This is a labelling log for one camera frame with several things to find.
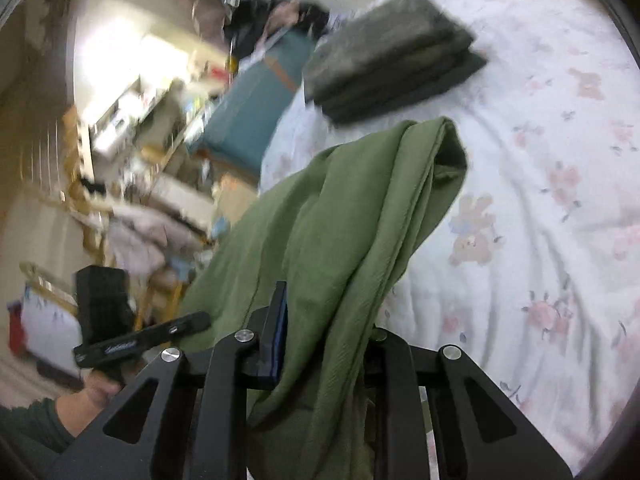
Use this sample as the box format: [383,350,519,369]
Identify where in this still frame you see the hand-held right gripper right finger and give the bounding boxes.
[365,327,573,480]

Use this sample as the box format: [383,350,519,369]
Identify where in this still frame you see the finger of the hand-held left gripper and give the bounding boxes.
[158,310,212,345]

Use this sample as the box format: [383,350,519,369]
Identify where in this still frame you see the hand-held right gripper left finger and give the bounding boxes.
[47,281,290,480]

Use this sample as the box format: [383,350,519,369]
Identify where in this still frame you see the green pants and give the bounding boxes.
[177,116,468,480]

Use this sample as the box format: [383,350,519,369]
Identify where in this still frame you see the person's left forearm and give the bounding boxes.
[0,390,108,466]

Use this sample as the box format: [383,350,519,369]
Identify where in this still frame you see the person's left hand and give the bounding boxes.
[81,366,132,413]

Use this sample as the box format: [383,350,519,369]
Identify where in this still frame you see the pale pink clothes pile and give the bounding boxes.
[107,207,211,272]

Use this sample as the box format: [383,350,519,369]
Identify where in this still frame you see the floral white bed sheet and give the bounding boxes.
[257,0,640,476]

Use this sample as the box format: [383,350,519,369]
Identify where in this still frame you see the pile of dark clothes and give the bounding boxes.
[222,0,331,61]

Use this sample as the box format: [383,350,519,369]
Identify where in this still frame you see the folded dark grey garment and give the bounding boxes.
[320,50,488,126]

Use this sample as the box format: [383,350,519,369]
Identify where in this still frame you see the teal box with strap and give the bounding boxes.
[192,30,316,181]

